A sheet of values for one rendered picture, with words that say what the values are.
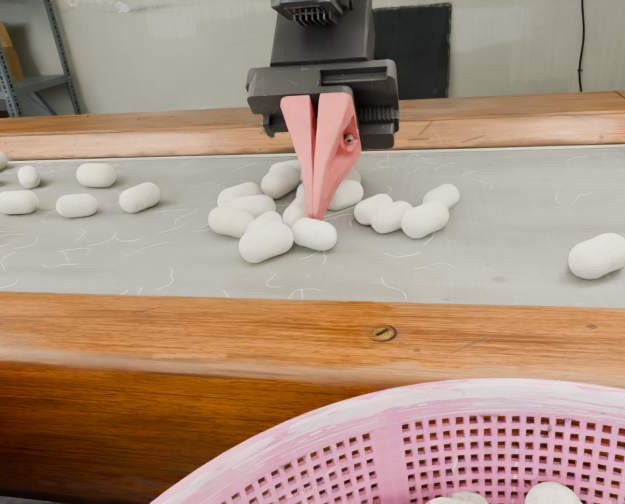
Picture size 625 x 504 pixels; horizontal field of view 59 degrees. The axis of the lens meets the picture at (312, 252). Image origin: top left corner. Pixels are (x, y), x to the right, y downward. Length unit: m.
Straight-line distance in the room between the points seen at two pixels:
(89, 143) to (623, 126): 0.53
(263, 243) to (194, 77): 2.43
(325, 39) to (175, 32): 2.37
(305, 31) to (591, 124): 0.29
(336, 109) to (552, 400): 0.23
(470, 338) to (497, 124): 0.35
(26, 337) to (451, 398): 0.18
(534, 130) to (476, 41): 1.91
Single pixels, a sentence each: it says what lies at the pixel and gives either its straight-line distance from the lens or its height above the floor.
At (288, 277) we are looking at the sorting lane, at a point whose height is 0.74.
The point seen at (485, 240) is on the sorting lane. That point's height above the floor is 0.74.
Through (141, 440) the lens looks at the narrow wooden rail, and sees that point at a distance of 0.27.
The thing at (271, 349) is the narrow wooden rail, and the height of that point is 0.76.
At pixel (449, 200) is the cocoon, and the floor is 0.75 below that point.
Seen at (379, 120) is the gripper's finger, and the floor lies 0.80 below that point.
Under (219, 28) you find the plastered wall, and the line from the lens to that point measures 2.66.
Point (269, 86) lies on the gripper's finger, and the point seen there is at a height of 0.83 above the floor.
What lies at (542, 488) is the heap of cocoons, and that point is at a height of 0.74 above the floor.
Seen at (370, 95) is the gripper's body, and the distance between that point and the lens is 0.40.
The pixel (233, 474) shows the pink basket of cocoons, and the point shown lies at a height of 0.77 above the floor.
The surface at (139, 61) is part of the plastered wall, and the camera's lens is 2.86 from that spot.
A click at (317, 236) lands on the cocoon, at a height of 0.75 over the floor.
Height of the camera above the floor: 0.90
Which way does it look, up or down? 27 degrees down
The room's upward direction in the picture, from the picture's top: 5 degrees counter-clockwise
